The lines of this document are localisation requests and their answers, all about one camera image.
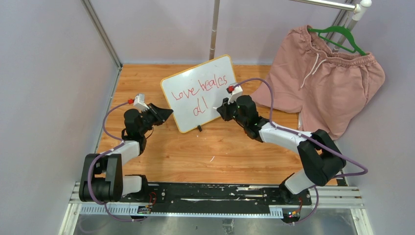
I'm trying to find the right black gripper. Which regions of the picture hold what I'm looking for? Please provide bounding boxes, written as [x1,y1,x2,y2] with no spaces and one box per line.
[218,95,248,127]

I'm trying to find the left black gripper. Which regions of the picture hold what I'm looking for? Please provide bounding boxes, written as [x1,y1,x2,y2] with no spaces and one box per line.
[138,104,172,136]

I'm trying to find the yellow framed whiteboard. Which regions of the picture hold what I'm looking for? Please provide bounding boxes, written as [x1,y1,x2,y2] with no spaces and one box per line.
[161,54,236,133]

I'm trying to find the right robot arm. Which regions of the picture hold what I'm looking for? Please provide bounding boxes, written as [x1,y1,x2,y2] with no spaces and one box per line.
[216,95,346,205]

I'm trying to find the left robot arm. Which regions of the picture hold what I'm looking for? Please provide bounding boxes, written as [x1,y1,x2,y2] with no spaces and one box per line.
[78,103,173,205]

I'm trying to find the pink shorts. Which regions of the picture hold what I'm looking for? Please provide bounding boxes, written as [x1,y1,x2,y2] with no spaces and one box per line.
[251,25,386,140]

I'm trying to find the green clothes hanger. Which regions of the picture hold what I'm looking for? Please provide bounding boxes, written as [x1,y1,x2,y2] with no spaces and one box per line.
[307,25,369,56]

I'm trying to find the white metal clothes rack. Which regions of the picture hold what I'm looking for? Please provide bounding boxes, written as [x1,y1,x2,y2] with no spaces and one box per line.
[208,0,367,65]

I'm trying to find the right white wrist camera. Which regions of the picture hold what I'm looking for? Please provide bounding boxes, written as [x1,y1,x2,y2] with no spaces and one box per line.
[227,83,243,104]

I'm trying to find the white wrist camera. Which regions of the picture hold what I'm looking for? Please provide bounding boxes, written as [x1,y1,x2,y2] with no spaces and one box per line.
[133,93,149,112]
[227,83,243,104]

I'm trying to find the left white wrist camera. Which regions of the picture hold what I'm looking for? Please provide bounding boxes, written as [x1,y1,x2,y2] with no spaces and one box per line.
[133,93,149,112]

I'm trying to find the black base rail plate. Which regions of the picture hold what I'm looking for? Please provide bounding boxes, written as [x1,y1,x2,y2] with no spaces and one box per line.
[69,181,364,224]

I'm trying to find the grey aluminium corner post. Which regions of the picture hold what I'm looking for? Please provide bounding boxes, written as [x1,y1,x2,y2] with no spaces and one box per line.
[80,0,122,71]

